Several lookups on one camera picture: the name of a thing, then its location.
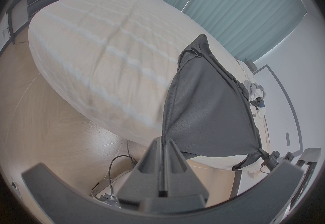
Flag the black cable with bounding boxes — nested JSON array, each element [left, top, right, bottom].
[[91, 140, 139, 204]]

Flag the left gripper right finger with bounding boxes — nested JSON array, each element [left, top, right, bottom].
[[166, 140, 210, 201]]

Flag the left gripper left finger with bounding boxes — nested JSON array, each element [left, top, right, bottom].
[[116, 137, 165, 206]]

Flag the pile of clothes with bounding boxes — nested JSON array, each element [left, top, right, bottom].
[[242, 79, 267, 118]]

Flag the bed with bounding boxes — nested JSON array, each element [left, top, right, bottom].
[[27, 0, 304, 197]]

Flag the black T-shirt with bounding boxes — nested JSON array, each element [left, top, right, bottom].
[[161, 35, 264, 170]]

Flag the white printed pillow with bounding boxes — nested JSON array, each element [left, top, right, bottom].
[[237, 60, 254, 81]]

